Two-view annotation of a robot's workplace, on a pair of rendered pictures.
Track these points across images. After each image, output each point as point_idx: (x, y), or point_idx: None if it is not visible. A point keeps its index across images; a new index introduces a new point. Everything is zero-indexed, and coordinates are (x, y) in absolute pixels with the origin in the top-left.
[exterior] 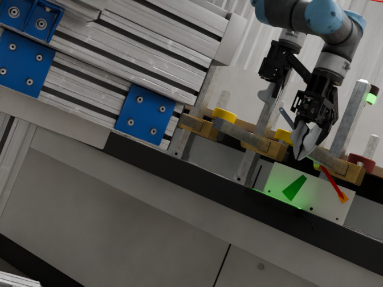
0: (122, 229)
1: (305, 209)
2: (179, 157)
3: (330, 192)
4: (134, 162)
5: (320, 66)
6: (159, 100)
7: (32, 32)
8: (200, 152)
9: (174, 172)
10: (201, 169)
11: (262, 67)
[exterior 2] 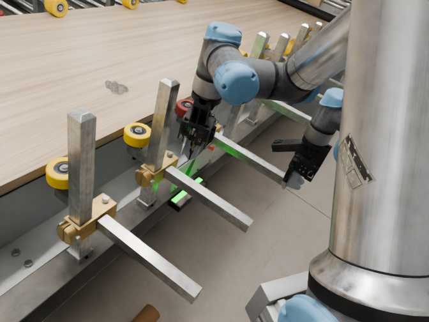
0: None
1: (195, 172)
2: (90, 255)
3: (207, 152)
4: (43, 318)
5: (326, 145)
6: None
7: None
8: (6, 211)
9: (100, 265)
10: None
11: (203, 138)
